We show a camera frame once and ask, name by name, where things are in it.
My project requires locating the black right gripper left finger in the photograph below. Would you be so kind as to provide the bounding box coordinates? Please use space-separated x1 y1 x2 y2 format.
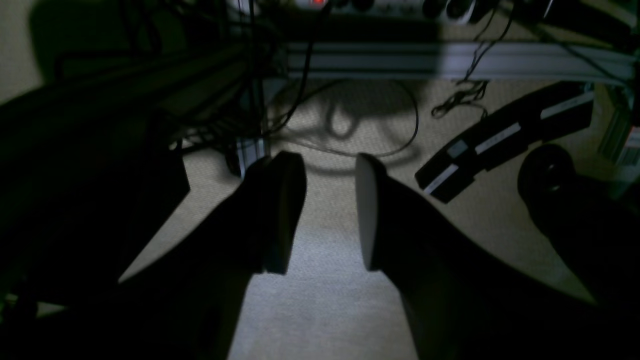
120 151 307 360

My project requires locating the aluminium frame rail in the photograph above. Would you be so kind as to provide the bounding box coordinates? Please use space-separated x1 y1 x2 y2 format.
308 42 639 85

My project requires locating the black power adapter with labels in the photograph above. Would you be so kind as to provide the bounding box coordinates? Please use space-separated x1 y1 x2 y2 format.
414 81 595 204

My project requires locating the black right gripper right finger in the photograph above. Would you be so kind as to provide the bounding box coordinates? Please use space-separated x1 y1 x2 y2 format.
355 153 595 360

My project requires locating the black caster wheel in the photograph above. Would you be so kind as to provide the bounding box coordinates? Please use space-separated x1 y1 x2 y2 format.
517 144 578 204

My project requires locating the white power strip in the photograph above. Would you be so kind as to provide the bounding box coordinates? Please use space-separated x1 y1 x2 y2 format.
224 0 501 25

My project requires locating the black looped floor cable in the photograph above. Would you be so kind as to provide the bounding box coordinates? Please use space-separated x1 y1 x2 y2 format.
270 80 420 160

